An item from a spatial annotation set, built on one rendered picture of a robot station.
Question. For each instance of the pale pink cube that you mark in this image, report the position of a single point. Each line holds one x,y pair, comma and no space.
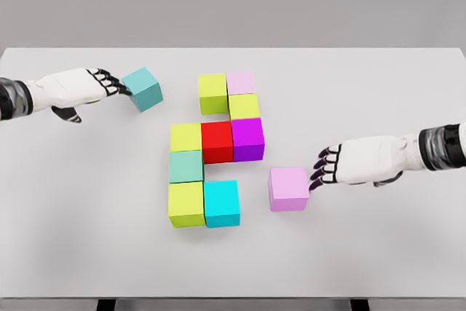
240,83

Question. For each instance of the red cube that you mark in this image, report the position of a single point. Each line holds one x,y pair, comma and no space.
217,141

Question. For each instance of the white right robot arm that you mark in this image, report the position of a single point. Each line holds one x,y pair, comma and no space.
437,150

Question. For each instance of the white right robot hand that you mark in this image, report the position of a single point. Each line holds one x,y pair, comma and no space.
358,161

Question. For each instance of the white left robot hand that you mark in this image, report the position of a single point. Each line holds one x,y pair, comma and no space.
74,87

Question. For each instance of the yellow-green cube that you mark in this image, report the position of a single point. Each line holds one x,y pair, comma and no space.
213,92
185,203
185,138
244,107

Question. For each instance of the bright cyan cube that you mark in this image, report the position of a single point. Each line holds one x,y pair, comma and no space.
222,203

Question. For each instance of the purple cube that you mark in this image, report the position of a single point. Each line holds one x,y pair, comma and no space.
248,140

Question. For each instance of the mint green cube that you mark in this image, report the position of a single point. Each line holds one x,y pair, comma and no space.
185,167

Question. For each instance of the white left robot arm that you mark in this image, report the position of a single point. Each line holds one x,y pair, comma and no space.
20,96

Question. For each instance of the teal blue cube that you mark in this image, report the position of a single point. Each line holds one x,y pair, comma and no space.
143,89

